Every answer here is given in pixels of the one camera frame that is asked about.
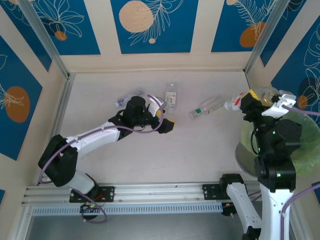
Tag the aluminium frame post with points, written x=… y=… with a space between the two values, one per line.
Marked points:
x=45 y=40
x=265 y=37

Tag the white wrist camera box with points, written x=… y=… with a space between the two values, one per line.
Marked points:
x=277 y=107
x=156 y=105

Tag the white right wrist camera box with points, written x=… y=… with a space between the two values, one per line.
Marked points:
x=277 y=107

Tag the small circuit board with LED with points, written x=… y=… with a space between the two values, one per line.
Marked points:
x=228 y=210
x=90 y=207

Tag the clear bottle green label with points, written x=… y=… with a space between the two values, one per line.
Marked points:
x=207 y=107

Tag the clear bluish water bottle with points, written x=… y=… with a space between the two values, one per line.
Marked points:
x=122 y=100

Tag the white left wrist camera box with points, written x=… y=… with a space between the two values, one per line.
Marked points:
x=156 y=105

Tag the long aluminium base rail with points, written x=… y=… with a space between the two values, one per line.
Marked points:
x=162 y=191

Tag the aluminium table side rail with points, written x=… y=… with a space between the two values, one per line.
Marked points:
x=61 y=112
x=249 y=81

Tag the clear bottle red-white label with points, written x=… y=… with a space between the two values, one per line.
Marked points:
x=235 y=101

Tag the square clear bottle white label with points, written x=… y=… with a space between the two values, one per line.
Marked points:
x=171 y=96

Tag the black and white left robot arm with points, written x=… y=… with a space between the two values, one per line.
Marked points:
x=62 y=162

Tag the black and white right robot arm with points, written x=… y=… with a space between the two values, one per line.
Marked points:
x=275 y=175

